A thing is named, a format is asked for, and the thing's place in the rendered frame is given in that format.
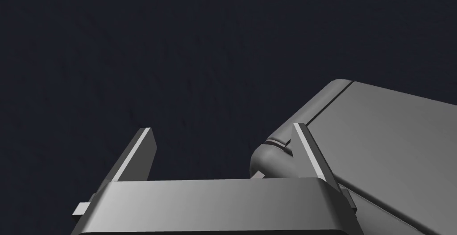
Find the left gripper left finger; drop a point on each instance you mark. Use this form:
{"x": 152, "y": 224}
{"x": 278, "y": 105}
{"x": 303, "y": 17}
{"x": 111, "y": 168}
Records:
{"x": 137, "y": 158}

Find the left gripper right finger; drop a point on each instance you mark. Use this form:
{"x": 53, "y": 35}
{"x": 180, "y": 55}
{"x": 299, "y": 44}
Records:
{"x": 310, "y": 156}

